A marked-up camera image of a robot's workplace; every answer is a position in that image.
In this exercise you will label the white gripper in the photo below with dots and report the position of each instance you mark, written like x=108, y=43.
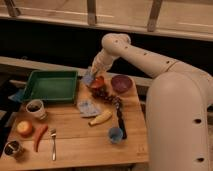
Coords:
x=102, y=62

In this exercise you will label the blue sponge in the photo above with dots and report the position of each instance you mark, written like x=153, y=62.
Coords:
x=88, y=77

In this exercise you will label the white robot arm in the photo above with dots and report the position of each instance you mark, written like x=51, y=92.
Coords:
x=176, y=105

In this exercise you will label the red bowl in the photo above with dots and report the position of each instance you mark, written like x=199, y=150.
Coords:
x=97, y=83

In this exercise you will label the purple bowl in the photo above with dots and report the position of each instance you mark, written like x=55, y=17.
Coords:
x=121, y=83

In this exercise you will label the dark red grapes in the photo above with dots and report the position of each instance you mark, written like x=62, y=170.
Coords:
x=102, y=94

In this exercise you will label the blue grey cloth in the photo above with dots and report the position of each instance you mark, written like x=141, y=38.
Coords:
x=88, y=109

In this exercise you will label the yellow corn cob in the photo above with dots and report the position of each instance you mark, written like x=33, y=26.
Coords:
x=106, y=115

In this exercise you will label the green plastic tray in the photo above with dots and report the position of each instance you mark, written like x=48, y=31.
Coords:
x=52, y=86

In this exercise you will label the blue cup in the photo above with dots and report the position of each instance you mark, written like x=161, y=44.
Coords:
x=115, y=135

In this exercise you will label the white mug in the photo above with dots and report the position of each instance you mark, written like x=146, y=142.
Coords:
x=36, y=108

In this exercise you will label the silver fork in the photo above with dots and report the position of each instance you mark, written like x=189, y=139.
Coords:
x=53, y=136

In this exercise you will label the blue object behind tray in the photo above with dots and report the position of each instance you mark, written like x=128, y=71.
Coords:
x=18, y=96

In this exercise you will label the orange carrot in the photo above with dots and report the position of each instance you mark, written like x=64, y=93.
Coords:
x=38, y=135

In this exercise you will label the red apple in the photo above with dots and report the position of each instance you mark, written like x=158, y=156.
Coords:
x=24, y=128

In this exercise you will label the metal can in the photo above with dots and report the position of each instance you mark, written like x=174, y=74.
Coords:
x=13, y=149

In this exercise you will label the black handled ice cream scoop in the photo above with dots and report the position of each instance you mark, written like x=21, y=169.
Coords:
x=118, y=105

